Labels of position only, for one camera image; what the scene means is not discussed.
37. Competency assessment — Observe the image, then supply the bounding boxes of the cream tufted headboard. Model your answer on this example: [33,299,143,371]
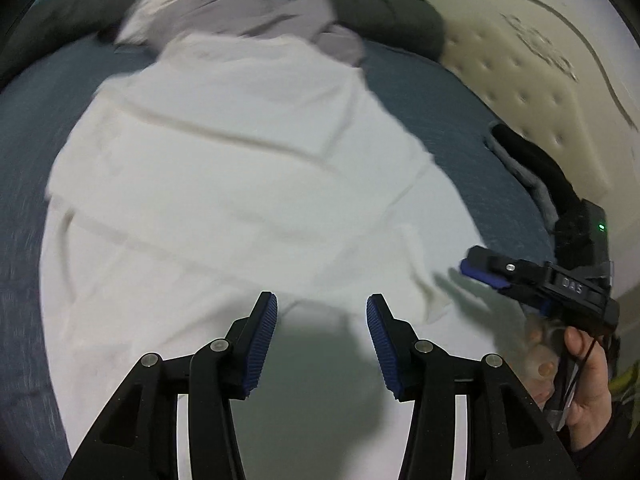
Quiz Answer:
[405,0,640,281]

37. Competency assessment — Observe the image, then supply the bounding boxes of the person's right forearm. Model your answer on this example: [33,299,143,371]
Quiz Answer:
[570,400,640,480]

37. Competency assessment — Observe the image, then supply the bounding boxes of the yellow green plastic object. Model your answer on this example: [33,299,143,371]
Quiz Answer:
[607,365,640,406]

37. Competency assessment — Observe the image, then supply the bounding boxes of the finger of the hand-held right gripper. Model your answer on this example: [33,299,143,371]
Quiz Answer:
[460,246,551,291]
[502,285,553,313]

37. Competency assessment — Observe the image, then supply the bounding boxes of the grey jacket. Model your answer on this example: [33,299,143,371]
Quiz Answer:
[115,0,366,66]

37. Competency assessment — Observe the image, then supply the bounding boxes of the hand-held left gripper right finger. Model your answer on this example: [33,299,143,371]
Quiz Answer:
[366,294,578,480]

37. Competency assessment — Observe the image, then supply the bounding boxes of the folded black grey garment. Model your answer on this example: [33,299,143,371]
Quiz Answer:
[485,122,583,233]

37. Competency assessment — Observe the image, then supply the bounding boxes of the person's right hand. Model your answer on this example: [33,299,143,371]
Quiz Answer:
[520,317,613,453]

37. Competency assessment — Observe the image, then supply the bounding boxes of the bed with blue sheet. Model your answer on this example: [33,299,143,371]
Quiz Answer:
[0,35,558,480]

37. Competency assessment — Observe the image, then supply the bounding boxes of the cream crumpled garment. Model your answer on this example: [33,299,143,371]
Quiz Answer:
[122,0,226,43]

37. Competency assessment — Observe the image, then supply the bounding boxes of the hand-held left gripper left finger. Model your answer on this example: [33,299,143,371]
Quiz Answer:
[62,291,278,480]

